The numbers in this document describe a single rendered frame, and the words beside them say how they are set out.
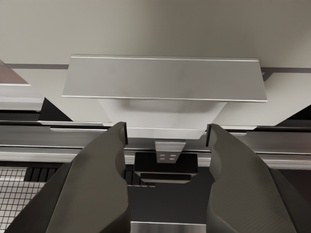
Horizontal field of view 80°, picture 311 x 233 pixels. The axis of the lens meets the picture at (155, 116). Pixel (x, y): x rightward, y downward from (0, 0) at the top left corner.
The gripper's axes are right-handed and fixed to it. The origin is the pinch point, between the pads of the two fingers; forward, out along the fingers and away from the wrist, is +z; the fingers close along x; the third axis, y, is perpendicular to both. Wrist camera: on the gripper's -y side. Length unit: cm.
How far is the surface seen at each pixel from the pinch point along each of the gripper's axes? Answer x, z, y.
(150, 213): -4, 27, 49
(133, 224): -2.5, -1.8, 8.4
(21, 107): -16.9, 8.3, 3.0
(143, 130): -2.1, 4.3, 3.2
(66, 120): -9.2, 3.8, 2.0
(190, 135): 2.6, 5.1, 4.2
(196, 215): 11, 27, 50
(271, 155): 23.5, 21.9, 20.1
